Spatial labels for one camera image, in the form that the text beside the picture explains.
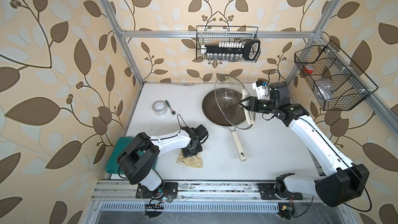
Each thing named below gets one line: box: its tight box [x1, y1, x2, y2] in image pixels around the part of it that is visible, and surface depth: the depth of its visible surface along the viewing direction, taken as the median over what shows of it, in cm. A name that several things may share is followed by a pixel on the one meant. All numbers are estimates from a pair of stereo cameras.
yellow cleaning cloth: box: [176, 148, 204, 168], surface depth 84 cm
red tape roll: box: [303, 64, 315, 75], surface depth 88 cm
